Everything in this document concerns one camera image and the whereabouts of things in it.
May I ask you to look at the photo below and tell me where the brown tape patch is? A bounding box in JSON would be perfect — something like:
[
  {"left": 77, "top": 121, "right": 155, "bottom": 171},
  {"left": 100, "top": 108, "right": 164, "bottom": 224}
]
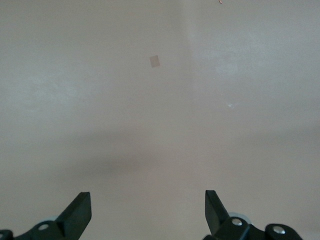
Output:
[{"left": 149, "top": 54, "right": 161, "bottom": 69}]

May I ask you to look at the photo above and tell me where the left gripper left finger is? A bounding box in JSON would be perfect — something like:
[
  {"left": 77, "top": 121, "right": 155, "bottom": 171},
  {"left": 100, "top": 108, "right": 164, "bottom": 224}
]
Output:
[{"left": 0, "top": 191, "right": 93, "bottom": 240}]

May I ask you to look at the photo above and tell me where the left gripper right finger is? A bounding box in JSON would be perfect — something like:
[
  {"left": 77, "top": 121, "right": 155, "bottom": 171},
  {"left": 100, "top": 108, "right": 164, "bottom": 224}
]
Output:
[{"left": 203, "top": 189, "right": 304, "bottom": 240}]

